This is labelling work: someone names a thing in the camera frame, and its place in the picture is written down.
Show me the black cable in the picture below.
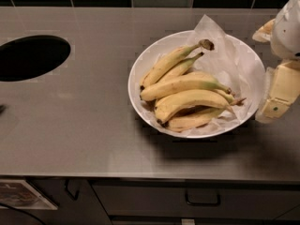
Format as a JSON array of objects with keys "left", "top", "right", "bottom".
[{"left": 0, "top": 202, "right": 47, "bottom": 225}]

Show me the bottom yellow banana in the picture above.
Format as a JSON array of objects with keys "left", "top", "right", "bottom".
[{"left": 165, "top": 108, "right": 224, "bottom": 132}]

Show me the black drawer handle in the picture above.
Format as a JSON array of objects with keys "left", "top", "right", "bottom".
[{"left": 185, "top": 189, "right": 221, "bottom": 207}]

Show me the round black counter hole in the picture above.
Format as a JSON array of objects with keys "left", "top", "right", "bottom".
[{"left": 0, "top": 35, "right": 71, "bottom": 82}]

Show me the top yellow banana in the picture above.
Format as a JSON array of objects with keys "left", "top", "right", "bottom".
[{"left": 140, "top": 39, "right": 215, "bottom": 90}]

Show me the printed paper sheet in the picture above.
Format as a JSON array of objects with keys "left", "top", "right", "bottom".
[{"left": 0, "top": 179, "right": 58, "bottom": 210}]

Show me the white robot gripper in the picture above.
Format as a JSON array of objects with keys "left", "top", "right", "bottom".
[{"left": 252, "top": 0, "right": 300, "bottom": 124}]

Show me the grey cabinet door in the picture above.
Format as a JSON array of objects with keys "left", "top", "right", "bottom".
[{"left": 0, "top": 179, "right": 112, "bottom": 225}]

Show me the white paper liner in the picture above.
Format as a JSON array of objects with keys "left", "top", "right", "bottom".
[{"left": 137, "top": 14, "right": 266, "bottom": 137}]

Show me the middle long yellow banana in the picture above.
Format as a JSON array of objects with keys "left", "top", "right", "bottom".
[{"left": 140, "top": 71, "right": 232, "bottom": 101}]

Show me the large front yellow banana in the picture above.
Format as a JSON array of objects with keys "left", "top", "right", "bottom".
[{"left": 155, "top": 89, "right": 233, "bottom": 125}]

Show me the grey drawer front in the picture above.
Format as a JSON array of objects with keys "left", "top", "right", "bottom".
[{"left": 93, "top": 181, "right": 300, "bottom": 220}]

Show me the white ceramic bowl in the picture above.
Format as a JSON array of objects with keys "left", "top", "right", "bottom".
[{"left": 127, "top": 29, "right": 266, "bottom": 140}]

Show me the black cabinet door handle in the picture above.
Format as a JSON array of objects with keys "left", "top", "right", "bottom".
[{"left": 64, "top": 179, "right": 80, "bottom": 202}]

